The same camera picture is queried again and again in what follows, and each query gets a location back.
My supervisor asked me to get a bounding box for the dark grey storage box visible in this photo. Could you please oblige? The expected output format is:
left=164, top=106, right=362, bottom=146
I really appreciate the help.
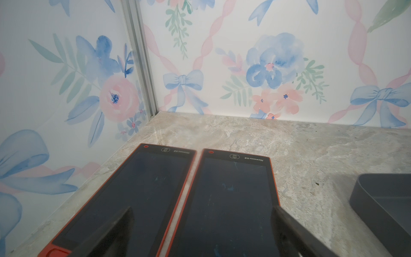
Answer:
left=350, top=173, right=411, bottom=257

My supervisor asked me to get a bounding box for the red writing tablet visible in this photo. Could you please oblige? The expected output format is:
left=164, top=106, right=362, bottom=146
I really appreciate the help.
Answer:
left=167, top=149, right=279, bottom=257
left=39, top=143, right=197, bottom=257

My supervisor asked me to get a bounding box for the left aluminium corner post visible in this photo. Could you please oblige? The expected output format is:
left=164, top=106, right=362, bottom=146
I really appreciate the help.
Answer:
left=122, top=0, right=159, bottom=118

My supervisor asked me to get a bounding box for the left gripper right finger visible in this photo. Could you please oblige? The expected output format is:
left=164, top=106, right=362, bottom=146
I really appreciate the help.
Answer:
left=271, top=206, right=336, bottom=257

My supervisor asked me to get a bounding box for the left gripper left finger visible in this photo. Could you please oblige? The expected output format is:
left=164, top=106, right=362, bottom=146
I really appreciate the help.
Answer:
left=69, top=207, right=134, bottom=257

